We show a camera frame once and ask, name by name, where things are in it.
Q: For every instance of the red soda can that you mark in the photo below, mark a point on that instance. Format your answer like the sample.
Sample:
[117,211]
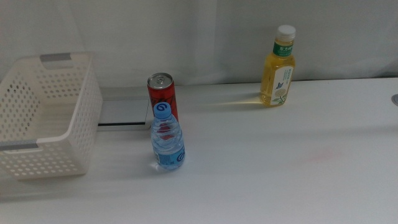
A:
[161,91]

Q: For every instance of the small water bottle blue cap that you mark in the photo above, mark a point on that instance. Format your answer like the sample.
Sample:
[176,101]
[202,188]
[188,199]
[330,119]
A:
[168,146]

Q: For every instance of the yellow tea bottle white cap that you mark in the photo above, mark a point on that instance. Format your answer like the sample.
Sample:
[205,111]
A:
[276,77]

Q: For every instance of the white backdrop curtain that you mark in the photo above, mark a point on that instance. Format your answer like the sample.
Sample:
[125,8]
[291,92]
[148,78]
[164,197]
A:
[186,31]

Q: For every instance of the white perforated plastic basket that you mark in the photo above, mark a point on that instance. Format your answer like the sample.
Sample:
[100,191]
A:
[84,124]

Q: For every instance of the grey round table grommet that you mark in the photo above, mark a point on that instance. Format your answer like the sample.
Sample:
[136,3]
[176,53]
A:
[395,100]

